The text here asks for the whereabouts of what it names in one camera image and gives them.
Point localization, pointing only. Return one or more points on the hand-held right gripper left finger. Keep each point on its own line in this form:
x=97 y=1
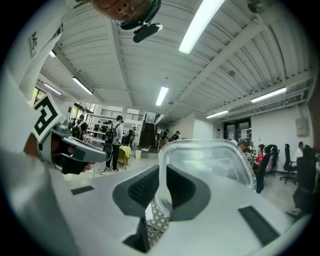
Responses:
x=100 y=217

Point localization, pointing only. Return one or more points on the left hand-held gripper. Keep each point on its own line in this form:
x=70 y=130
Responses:
x=46 y=117

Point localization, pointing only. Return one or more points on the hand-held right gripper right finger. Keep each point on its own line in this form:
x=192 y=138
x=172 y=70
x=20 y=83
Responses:
x=220 y=225

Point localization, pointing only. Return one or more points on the clear plastic container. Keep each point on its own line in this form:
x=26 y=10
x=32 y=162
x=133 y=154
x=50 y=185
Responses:
x=212 y=160

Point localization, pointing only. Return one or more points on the person's left forearm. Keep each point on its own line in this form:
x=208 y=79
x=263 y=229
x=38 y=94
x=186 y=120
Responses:
x=31 y=145

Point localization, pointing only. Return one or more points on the person's left hand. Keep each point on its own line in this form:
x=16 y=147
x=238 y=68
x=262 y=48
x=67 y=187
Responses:
x=61 y=148

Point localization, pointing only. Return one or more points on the black backpack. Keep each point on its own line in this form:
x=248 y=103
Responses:
x=110 y=136

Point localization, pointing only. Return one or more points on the yellow-green chair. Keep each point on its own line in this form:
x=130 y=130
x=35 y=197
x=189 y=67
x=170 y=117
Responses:
x=125 y=153

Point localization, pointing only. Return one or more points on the small white bin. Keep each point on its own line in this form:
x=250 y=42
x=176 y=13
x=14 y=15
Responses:
x=138 y=154

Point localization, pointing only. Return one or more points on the dark wicker table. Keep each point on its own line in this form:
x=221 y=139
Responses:
x=157 y=222

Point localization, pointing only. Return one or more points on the dark staircase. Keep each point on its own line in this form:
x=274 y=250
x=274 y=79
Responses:
x=148 y=135

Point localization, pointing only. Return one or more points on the ceiling tube light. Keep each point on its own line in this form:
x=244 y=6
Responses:
x=268 y=95
x=200 y=25
x=162 y=96
x=217 y=114
x=52 y=89
x=82 y=85

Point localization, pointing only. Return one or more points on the black office chair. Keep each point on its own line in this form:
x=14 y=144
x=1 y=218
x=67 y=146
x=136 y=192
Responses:
x=288 y=160
x=271 y=160

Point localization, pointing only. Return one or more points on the dark glass double door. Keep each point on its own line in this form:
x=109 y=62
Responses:
x=237 y=130

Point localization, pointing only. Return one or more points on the person's head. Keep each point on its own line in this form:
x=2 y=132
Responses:
x=112 y=7

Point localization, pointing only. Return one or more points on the grey wall electrical box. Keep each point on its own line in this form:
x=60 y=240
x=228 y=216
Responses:
x=302 y=127

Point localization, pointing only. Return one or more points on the black head-mounted camera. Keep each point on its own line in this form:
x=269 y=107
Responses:
x=146 y=31

